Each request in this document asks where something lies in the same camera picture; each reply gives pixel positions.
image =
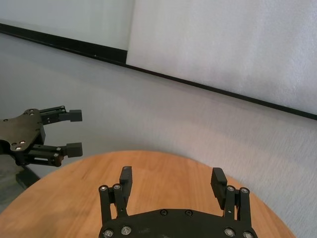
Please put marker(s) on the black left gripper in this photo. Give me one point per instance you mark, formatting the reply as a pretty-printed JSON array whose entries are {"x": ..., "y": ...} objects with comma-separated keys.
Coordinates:
[{"x": 22, "y": 131}]

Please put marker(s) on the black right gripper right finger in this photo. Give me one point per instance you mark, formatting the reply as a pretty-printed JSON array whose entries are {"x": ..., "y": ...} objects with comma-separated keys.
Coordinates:
[{"x": 223, "y": 191}]

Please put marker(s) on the black wall rail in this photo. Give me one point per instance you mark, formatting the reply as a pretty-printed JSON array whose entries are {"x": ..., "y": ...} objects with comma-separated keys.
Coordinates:
[{"x": 158, "y": 74}]

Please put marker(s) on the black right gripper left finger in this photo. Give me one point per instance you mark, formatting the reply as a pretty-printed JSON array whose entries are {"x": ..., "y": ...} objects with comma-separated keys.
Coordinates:
[{"x": 121, "y": 193}]

